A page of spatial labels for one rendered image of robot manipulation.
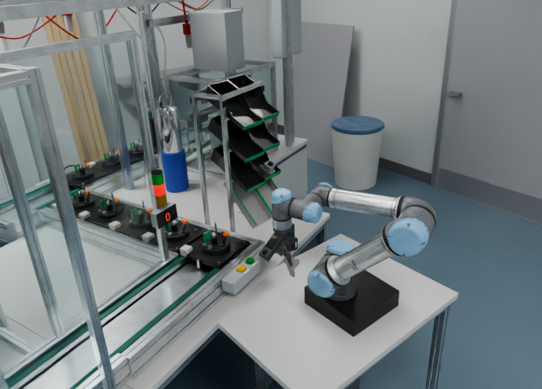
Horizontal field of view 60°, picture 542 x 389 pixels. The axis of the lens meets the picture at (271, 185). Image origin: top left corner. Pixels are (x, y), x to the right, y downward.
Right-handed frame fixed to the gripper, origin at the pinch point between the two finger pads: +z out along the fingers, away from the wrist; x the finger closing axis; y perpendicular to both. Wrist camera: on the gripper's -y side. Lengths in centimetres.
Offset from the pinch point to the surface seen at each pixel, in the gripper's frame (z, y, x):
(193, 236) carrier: 13, 1, 63
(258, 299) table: 22.2, -1.4, 12.7
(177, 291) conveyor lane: 16.7, -27.1, 37.1
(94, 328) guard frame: -15, -73, 6
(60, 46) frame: -90, -47, 51
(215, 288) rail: 15.1, -14.9, 25.0
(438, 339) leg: 46, 57, -45
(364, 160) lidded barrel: 85, 264, 150
